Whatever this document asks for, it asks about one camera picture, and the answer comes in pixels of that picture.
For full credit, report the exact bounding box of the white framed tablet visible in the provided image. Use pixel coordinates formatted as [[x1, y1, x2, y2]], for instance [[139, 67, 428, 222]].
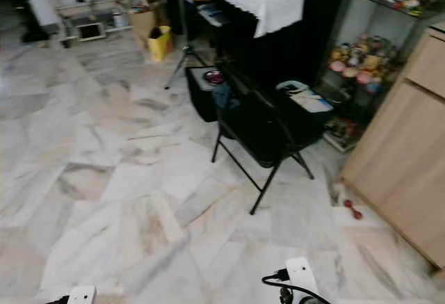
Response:
[[77, 22, 106, 42]]

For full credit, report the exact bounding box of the yellow paper bag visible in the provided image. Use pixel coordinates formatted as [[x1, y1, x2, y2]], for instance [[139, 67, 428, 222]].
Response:
[[147, 26, 173, 62]]

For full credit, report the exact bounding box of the brown cardboard box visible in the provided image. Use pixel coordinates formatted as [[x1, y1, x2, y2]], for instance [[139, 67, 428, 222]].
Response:
[[131, 8, 159, 49]]

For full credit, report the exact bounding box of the black tripod stand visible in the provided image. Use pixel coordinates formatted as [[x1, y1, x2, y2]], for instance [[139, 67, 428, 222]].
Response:
[[165, 0, 209, 90]]

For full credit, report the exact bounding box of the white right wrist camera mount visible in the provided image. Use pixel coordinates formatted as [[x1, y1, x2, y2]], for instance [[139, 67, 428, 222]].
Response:
[[285, 257, 321, 301]]

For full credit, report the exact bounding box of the black upright piano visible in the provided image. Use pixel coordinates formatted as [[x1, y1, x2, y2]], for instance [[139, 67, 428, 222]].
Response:
[[167, 0, 355, 88]]

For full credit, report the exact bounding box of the light wooden cabinet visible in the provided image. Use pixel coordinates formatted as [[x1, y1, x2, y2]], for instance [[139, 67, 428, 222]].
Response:
[[341, 22, 445, 274]]

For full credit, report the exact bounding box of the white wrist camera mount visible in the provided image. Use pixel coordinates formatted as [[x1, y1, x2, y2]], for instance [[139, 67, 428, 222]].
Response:
[[285, 257, 321, 301], [67, 286, 97, 304]]

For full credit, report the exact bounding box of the black storage box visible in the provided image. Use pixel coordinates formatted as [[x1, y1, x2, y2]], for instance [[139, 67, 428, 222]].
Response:
[[185, 65, 227, 122]]

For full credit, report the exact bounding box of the black folding chair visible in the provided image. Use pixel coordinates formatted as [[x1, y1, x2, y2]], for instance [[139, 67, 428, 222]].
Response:
[[211, 61, 316, 216]]

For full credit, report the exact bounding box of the small red dumbbell toy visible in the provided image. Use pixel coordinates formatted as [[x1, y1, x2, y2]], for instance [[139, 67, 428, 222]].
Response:
[[343, 199, 364, 220]]

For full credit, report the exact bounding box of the white and blue bag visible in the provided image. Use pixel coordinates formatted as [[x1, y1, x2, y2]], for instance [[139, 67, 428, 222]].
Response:
[[276, 79, 334, 114]]

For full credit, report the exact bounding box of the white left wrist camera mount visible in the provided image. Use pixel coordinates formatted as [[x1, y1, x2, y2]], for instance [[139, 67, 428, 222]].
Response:
[[67, 286, 97, 304]]

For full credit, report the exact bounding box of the glass shelf with figurines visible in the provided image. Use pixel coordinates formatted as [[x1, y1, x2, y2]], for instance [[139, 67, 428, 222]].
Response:
[[318, 0, 445, 153]]

